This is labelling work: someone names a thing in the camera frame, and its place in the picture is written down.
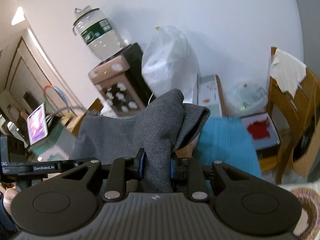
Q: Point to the pink folded garment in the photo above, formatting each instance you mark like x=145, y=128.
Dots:
x=187, y=151

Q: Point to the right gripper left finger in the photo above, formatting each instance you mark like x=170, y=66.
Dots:
x=119, y=173

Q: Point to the person's left hand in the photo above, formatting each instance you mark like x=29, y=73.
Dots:
x=8, y=195

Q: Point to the brown water dispenser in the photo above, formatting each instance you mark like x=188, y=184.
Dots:
x=119, y=81

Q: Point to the dark grey sweater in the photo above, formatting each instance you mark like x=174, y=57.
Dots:
x=165, y=126

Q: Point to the teal knitted sweater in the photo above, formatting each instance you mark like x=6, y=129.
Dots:
x=227, y=140

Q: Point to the tablet with pink screen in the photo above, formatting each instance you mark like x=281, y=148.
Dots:
x=37, y=125

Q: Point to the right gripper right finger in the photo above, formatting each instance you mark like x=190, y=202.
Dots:
x=187, y=173

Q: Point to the wooden chair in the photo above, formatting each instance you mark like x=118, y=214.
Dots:
x=300, y=150

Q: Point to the black box with red item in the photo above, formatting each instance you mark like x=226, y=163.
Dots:
x=264, y=134

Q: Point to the large water bottle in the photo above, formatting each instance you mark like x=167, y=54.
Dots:
x=97, y=32

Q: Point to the pink green hula hoop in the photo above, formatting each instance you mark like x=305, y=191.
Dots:
x=55, y=100

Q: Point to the white plastic bag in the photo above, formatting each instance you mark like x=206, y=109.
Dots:
x=169, y=62

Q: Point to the white cloth on chair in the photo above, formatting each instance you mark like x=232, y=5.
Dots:
x=287, y=71

